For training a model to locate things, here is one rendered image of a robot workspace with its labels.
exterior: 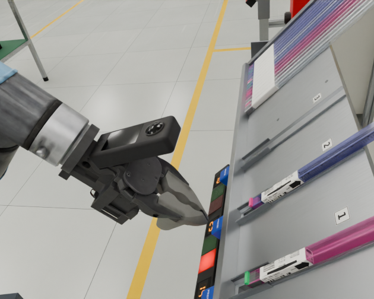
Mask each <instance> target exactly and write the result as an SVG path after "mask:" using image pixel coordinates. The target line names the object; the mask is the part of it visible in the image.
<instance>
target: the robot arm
mask: <svg viewBox="0 0 374 299"><path fill-rule="evenodd" d="M88 123H89V119H88V118H86V117H85V116H83V115H82V114H80V113H78V112H77V111H76V110H74V109H73V108H71V107H69V106H68V105H67V104H65V103H63V102H61V101H60V100H58V99H57V98H56V97H54V96H53V95H51V94H49V93H48V92H47V91H45V90H44V89H42V88H40V87H39V86H38V85H36V84H35V83H33V82H31V81H30V80H29V79H27V78H26V77H24V76H22V75H21V74H19V73H18V71H17V70H16V69H12V68H10V67H9V66H7V65H6V64H4V63H2V62H1V61H0V180H1V179H2V178H3V177H4V175H5V173H6V172H7V170H8V166H9V164H10V162H11V160H12V159H13V157H14V155H15V153H16V152H17V150H18V148H19V147H22V148H24V149H25V150H27V151H30V152H32V153H33V154H35V155H36V156H38V157H40V158H41V159H43V160H45V161H47V162H48V163H49V164H51V165H53V166H55V167H56V166H58V165H59V164H61V165H62V167H61V169H62V170H61V172H60V173H59V174H58V176H60V177H61V178H63V179H65V180H68V178H69V177H70V176H72V177H74V178H76V179H77V180H79V181H81V182H83V183H84V184H86V185H87V186H89V187H91V188H92V189H91V191H92V190H94V191H95V193H94V194H92V192H91V191H90V194H91V196H92V197H93V198H94V201H93V203H92V204H91V207H92V208H93V209H95V210H96V211H99V212H100V213H102V214H103V215H105V216H107V217H109V218H110V219H112V220H114V221H116V222H117V223H119V224H120V225H122V224H124V223H125V222H126V221H127V220H131V219H133V217H135V216H136V215H137V214H138V212H139V210H141V212H143V213H145V214H146V215H149V216H151V217H155V218H157V222H156V226H157V227H158V228H160V229H161V230H171V229H174V228H176V227H180V226H182V225H191V226H201V225H206V224H208V215H207V213H206V212H205V210H204V208H203V206H202V205H201V203H200V201H199V199H198V198H197V196H196V194H195V193H194V191H193V190H192V189H191V188H190V187H189V183H188V182H187V181H186V180H185V179H184V178H183V176H182V175H181V174H180V173H179V172H178V171H177V170H176V169H175V168H174V167H173V166H172V165H171V164H170V163H168V162H167V161H166V160H164V159H162V158H160V157H158V156H159V155H165V154H170V153H172V152H173V151H174V150H175V146H176V143H177V141H178V137H179V134H180V130H181V127H180V125H179V124H178V122H177V120H176V118H175V117H174V116H166V117H162V118H160V119H156V120H152V121H149V122H145V123H141V124H138V125H134V126H130V127H127V128H123V129H119V130H116V131H112V132H108V133H104V134H101V136H100V138H99V139H98V141H95V140H94V138H95V137H96V135H97V134H98V132H99V130H100V129H99V128H98V127H96V126H95V125H93V124H91V125H89V124H88ZM158 193H159V194H160V195H159V196H158V195H157V194H158ZM103 210H104V211H103ZM105 211H106V212H105ZM107 212H108V213H109V214H108V213H107ZM110 214H111V215H110ZM113 216H114V217H113Z"/></svg>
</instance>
